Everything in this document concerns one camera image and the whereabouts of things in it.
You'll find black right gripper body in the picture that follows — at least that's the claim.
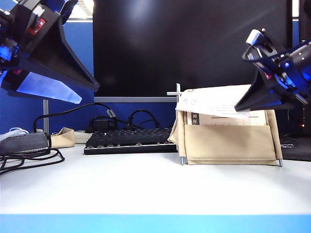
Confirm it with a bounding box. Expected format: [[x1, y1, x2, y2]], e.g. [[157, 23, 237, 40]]
[[254, 42, 311, 105]]

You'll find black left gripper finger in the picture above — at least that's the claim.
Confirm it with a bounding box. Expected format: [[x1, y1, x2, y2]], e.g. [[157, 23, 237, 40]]
[[18, 17, 100, 92], [0, 71, 82, 104]]

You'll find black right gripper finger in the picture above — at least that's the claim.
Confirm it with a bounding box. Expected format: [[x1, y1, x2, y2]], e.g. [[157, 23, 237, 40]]
[[234, 70, 280, 112], [247, 98, 296, 111]]

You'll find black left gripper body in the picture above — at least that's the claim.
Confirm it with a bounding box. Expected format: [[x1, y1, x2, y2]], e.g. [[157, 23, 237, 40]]
[[0, 0, 78, 73]]

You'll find white calendar page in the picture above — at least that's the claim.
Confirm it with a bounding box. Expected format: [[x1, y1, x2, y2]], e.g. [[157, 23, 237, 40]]
[[175, 84, 268, 127]]

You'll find beige fabric calendar stand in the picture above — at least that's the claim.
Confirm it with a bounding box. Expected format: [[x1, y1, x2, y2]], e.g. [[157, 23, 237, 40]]
[[167, 83, 284, 168]]

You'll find black mouse pad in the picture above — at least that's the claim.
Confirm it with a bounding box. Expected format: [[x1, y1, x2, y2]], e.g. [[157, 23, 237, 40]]
[[279, 134, 311, 162]]

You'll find beige cloth pouch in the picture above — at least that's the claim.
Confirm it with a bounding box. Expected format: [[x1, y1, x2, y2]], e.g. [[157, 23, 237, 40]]
[[50, 127, 76, 149]]

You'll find black HSO monitor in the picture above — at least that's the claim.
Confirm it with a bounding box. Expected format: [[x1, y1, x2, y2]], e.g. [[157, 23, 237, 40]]
[[288, 0, 311, 136]]

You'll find grey power adapter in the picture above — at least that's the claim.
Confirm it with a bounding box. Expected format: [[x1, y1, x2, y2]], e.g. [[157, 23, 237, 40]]
[[0, 132, 51, 154]]

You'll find white power strip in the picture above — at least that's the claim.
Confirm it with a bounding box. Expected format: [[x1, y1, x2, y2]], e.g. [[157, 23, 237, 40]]
[[72, 130, 94, 144]]

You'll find black plug block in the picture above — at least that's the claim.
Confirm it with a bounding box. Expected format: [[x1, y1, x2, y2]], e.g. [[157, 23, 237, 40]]
[[90, 117, 115, 133]]

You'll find black AOC monitor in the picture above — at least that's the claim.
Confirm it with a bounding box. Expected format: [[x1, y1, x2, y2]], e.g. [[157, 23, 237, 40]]
[[93, 0, 294, 103]]

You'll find black computer keyboard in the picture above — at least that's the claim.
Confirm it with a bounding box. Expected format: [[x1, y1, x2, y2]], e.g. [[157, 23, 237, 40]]
[[84, 127, 179, 155]]

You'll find grey aluminium partition post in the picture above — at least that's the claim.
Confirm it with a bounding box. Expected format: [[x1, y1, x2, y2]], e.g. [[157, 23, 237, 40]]
[[43, 99, 50, 133]]

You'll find long black cable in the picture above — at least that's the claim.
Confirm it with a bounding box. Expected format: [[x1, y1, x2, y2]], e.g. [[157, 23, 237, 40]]
[[33, 102, 132, 133]]

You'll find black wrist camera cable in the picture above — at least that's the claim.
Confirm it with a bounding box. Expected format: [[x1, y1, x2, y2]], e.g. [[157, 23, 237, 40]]
[[242, 44, 291, 64]]

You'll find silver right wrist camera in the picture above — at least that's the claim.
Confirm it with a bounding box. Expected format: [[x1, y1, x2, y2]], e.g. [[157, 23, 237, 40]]
[[244, 28, 268, 49]]

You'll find white cable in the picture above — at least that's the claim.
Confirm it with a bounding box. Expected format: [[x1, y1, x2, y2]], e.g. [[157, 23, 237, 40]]
[[0, 127, 30, 143]]

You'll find coiled black cable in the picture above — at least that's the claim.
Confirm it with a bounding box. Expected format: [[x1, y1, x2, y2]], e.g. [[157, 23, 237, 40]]
[[0, 147, 66, 176]]

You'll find looped black cable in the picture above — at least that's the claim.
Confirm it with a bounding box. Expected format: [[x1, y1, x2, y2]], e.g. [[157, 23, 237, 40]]
[[125, 109, 161, 130]]

